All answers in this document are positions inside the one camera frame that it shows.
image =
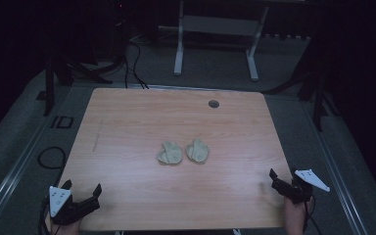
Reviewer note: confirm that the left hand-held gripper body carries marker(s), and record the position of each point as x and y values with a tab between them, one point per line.
60	200

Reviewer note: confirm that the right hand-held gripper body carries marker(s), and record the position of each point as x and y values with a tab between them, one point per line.
298	189

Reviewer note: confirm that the pale green sock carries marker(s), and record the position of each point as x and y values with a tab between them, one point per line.
170	153
198	151

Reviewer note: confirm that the person's right hand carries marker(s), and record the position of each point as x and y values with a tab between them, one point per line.
295	217

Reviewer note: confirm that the person's left hand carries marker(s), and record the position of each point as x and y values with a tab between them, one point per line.
66	229

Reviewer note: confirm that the black metal stand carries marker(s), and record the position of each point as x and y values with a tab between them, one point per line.
49	84
319	98

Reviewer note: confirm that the grey table grommet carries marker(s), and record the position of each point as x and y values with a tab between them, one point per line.
213	104

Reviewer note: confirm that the metal floor rail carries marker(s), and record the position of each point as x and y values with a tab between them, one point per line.
339	169
16	169

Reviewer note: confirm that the white desk frame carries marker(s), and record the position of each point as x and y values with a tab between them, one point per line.
215	26

